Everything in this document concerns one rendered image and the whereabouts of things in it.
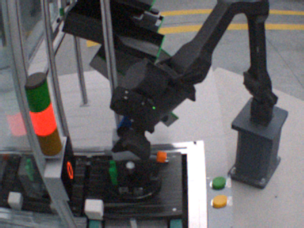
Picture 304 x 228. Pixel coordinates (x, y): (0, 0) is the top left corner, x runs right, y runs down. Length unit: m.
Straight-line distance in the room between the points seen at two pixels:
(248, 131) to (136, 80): 0.37
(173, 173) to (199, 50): 0.37
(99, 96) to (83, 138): 0.24
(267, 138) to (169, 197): 0.29
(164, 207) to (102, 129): 0.52
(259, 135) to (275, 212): 0.25
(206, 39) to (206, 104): 0.67
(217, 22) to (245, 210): 0.54
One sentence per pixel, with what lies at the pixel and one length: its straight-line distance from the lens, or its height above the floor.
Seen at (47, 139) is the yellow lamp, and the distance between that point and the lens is 0.76.
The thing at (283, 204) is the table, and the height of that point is 0.86.
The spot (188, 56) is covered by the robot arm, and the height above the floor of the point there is 1.32.
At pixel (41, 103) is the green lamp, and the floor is 1.38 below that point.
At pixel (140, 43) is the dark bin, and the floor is 1.21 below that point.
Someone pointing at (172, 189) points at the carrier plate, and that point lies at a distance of 1.09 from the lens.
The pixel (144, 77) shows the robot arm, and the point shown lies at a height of 1.31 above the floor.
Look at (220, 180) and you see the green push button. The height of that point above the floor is 0.97.
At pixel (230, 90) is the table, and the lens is 1.62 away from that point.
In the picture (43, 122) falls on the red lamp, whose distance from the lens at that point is 0.74.
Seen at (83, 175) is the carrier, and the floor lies 0.97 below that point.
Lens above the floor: 1.76
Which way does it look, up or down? 37 degrees down
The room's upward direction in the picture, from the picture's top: 6 degrees counter-clockwise
